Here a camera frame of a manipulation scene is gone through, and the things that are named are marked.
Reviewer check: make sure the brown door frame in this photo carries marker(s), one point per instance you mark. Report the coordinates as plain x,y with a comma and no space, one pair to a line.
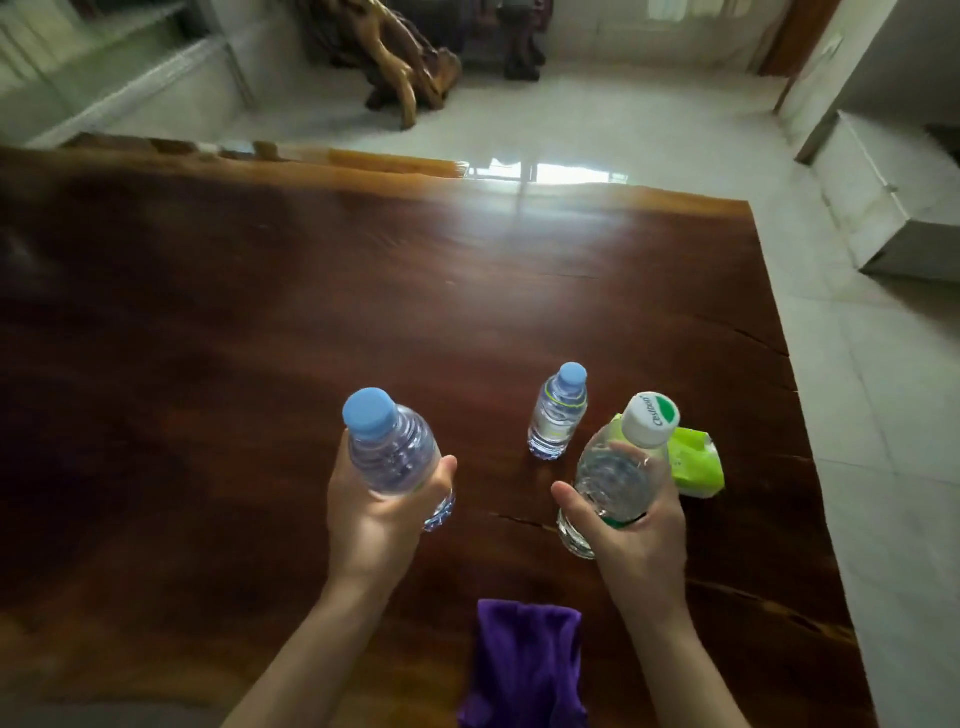
799,34

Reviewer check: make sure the pale curtain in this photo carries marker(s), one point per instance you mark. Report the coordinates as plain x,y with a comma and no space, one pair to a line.
697,9

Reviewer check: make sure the light wooden bench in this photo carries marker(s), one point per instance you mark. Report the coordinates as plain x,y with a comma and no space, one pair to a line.
375,161

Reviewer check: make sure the dark wooden stand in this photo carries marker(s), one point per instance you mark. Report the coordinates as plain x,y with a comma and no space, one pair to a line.
521,45

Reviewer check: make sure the green-label white-capped water bottle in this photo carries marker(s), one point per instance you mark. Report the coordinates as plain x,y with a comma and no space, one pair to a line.
615,480

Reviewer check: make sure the blue-capped clear water bottle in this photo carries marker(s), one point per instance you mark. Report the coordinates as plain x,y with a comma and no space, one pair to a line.
390,450
556,416

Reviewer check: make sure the person's left hand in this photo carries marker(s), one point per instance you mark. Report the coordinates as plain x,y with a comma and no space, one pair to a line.
375,540

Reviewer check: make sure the purple microfibre cloth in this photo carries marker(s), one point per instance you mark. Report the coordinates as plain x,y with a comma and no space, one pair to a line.
525,667

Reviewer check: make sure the dark wooden table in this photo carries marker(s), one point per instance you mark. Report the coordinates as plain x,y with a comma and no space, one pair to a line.
225,300

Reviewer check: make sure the green tissue pack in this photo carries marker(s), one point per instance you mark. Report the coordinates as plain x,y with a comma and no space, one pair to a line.
697,465

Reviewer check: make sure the wooden root carving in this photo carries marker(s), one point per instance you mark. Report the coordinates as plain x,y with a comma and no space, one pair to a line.
405,67

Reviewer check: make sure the person's right hand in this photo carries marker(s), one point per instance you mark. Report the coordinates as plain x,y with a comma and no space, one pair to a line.
645,562

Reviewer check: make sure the person's left forearm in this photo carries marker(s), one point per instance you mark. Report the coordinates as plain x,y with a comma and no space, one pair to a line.
300,667

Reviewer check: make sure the white shelf cabinet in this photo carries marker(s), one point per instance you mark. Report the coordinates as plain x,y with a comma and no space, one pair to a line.
112,90

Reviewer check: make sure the white stone platform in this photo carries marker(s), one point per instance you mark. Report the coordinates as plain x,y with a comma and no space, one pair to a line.
900,247

